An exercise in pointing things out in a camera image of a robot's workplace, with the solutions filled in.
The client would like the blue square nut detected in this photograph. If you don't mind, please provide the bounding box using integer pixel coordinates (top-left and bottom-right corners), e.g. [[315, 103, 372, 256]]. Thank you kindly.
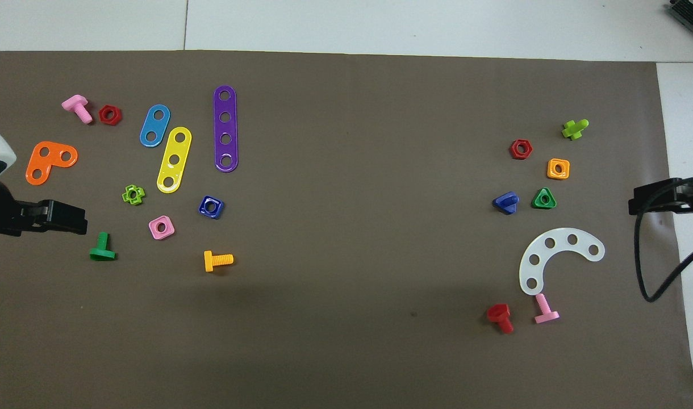
[[198, 195, 226, 220]]

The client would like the blue triangle-head screw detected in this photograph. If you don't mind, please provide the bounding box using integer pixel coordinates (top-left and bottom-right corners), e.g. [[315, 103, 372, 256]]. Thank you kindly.
[[492, 191, 520, 215]]

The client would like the green plastic screw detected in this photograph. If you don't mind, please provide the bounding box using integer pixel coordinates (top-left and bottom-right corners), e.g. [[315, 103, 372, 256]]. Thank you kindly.
[[89, 231, 117, 262]]

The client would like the pink square nut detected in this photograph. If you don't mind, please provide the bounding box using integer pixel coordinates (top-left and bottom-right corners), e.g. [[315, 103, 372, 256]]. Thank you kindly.
[[148, 215, 176, 241]]

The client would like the orange square nut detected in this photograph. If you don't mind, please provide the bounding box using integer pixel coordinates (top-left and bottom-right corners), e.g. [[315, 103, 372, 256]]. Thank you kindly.
[[546, 158, 571, 181]]

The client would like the lime green cross-head screw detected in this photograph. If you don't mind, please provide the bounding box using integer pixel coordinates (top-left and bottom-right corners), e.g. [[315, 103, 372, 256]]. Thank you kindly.
[[561, 119, 590, 141]]

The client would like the pink plastic screw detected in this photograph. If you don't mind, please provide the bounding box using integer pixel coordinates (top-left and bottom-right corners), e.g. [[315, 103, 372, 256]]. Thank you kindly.
[[533, 293, 561, 325], [61, 94, 94, 124]]

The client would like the green triangle nut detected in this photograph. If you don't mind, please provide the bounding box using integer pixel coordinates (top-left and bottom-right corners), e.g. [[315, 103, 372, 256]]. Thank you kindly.
[[531, 187, 558, 210]]

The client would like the orange-yellow plastic screw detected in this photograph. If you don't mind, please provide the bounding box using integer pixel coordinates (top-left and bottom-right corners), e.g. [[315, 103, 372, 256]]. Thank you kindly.
[[203, 251, 235, 273]]

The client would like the red hex-head screw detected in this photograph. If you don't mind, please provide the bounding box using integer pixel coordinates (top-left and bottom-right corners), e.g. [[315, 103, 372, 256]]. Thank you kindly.
[[486, 303, 515, 335]]

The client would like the orange angled three-hole plate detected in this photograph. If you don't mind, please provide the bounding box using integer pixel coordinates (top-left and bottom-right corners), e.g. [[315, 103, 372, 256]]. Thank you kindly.
[[26, 141, 79, 186]]

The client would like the white curved five-hole strip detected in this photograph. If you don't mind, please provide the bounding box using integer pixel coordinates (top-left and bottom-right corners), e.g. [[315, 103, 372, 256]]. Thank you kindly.
[[519, 228, 606, 297]]

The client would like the blue two-hole strip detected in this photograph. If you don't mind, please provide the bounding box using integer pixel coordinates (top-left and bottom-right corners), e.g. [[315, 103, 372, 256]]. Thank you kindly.
[[139, 104, 171, 148]]

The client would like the yellow three-hole strip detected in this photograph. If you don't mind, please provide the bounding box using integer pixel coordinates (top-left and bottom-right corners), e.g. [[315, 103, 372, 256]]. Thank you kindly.
[[156, 126, 193, 194]]

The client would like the grey ribbed device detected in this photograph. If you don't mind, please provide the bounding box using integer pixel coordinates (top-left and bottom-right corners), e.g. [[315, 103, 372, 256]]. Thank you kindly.
[[665, 0, 693, 32]]

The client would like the purple four-hole strip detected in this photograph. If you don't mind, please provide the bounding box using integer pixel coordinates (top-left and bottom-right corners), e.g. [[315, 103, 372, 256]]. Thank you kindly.
[[213, 85, 239, 173]]

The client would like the brown table mat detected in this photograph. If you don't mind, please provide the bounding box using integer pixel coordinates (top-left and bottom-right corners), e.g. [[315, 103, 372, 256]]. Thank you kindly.
[[0, 50, 693, 409]]

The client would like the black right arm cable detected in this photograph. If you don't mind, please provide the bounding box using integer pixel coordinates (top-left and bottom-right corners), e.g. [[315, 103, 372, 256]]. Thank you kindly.
[[634, 175, 693, 303]]

